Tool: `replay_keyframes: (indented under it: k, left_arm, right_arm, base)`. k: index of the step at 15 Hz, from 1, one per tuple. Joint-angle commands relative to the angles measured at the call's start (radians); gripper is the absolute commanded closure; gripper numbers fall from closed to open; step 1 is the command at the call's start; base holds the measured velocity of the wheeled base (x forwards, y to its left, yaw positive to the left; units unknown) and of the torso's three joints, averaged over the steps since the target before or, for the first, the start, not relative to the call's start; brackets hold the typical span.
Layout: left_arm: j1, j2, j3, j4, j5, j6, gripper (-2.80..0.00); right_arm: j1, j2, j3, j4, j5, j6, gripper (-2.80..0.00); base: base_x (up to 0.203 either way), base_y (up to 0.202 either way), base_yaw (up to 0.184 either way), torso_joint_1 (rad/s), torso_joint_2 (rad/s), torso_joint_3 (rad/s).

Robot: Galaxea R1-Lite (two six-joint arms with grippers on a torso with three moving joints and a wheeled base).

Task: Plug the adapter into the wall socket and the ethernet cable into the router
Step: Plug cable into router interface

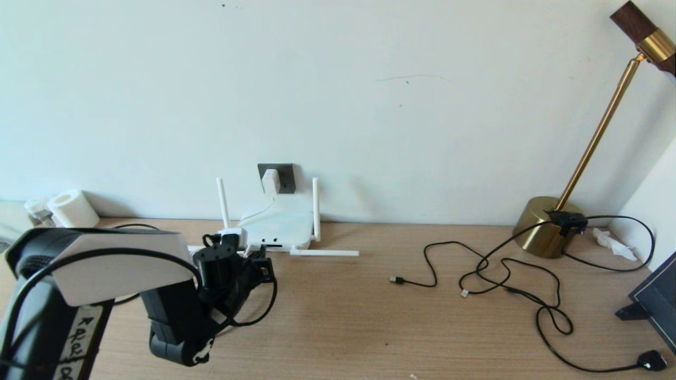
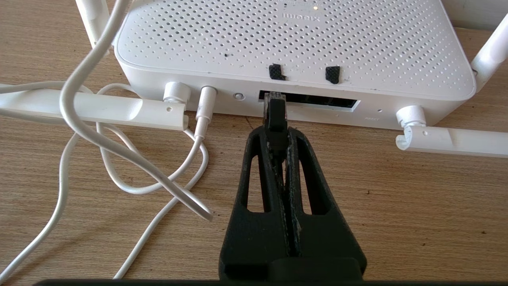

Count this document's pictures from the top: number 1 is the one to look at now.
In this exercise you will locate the grey wall socket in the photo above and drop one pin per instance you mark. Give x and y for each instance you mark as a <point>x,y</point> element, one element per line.
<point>288,182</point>

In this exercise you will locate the white toilet paper roll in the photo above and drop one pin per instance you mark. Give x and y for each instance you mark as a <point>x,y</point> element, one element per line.
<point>74,208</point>

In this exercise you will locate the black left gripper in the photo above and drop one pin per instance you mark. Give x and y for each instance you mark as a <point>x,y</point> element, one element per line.
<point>218,273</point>

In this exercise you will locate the white power adapter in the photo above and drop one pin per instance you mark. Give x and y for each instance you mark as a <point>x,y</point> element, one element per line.
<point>271,181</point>

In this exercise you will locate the black clip stand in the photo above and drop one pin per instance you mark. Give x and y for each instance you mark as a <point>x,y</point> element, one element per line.
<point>631,312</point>

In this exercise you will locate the white router with antennas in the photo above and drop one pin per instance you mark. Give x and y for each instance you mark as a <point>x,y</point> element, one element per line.
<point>285,224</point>

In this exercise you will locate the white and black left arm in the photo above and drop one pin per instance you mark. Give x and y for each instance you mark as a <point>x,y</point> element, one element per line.
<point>121,274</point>

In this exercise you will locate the gold desk lamp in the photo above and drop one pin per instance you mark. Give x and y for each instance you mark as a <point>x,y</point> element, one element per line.
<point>538,232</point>

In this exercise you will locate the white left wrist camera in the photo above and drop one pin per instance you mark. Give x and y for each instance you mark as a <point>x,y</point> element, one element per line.
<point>233,237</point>

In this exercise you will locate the crumpled white tissue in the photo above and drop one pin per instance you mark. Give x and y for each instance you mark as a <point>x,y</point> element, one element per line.
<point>612,245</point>

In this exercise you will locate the black clip on lamp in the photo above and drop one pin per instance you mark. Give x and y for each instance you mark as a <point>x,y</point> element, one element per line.
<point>565,220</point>

